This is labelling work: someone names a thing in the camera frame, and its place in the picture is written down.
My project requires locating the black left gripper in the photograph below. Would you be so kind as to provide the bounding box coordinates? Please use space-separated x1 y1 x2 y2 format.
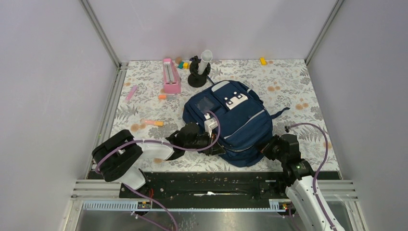
185 129 226 157

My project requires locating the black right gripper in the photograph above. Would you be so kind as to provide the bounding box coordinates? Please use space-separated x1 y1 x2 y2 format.
255 135 287 163

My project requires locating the navy blue backpack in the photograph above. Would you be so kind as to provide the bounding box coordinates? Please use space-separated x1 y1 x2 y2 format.
182 80 287 167

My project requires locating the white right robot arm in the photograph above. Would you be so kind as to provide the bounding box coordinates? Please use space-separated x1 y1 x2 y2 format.
257 134 344 231

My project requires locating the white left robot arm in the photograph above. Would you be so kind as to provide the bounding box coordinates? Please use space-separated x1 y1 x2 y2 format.
91 123 226 198

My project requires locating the orange yellow highlighter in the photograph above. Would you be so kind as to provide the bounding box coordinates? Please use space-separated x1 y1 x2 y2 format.
141 119 164 127

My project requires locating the black round stand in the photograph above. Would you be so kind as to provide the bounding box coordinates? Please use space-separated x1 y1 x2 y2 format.
187 61 211 88

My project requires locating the pink rack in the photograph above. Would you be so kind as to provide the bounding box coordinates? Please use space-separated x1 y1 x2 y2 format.
163 58 181 94

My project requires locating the brown round block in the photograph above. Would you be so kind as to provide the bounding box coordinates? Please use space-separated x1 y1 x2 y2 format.
175 57 182 64

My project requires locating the white cylinder on stand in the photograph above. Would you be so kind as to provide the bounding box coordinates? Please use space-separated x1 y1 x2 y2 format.
198 50 213 75

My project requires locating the pink highlighter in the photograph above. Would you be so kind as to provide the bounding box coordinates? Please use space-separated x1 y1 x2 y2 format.
124 85 138 103

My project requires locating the yellow block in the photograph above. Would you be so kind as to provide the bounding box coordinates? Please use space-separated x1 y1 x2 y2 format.
259 57 268 65

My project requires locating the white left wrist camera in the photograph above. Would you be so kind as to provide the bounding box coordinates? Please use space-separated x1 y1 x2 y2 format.
204 113 218 138

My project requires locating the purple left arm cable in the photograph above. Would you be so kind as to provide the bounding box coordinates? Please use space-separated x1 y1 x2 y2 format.
94 110 221 231

